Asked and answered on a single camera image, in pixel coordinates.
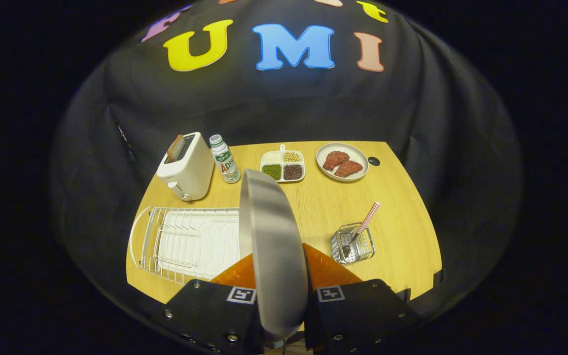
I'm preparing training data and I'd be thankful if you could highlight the brown toast slice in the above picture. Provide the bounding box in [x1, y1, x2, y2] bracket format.
[167, 134, 186, 161]

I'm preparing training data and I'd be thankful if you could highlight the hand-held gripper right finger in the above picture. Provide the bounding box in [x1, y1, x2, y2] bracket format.
[304, 243, 423, 355]

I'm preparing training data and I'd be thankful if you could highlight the white divided tray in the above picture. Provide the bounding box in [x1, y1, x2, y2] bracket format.
[260, 144, 306, 183]

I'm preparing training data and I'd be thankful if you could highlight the white green label bottle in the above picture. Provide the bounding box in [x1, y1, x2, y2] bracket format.
[209, 134, 241, 184]

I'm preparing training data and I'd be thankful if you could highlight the white toaster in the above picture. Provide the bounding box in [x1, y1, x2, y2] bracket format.
[156, 132, 215, 202]

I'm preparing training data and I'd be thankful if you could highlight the beige round plate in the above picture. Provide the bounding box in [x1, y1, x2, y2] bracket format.
[239, 169, 310, 341]

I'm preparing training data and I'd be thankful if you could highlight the metal wire basket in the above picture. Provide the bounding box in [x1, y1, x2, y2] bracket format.
[331, 223, 376, 265]

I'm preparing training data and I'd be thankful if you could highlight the black backdrop cloth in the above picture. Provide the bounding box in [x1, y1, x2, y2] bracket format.
[50, 0, 524, 321]

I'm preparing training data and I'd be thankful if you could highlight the beige plate with meat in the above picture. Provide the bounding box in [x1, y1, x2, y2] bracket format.
[316, 142, 369, 182]

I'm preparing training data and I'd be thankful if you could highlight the checkered handle spoon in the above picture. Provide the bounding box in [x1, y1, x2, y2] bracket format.
[342, 202, 381, 262]

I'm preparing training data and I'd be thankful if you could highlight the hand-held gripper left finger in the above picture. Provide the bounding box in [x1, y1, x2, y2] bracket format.
[158, 254, 265, 355]

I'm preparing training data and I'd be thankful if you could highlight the white wire dish rack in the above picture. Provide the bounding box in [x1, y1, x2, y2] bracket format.
[129, 206, 241, 285]

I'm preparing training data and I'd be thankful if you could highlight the red meat slice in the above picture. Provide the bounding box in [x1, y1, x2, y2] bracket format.
[322, 151, 350, 172]
[334, 160, 364, 178]

